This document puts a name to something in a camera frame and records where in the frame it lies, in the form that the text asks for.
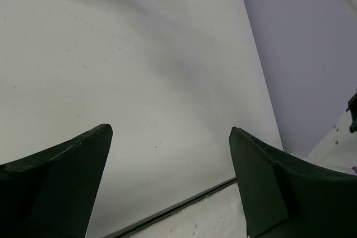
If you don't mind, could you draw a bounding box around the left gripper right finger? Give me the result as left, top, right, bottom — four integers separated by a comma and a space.
229, 127, 356, 237

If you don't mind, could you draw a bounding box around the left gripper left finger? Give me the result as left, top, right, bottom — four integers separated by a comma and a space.
1, 124, 113, 237

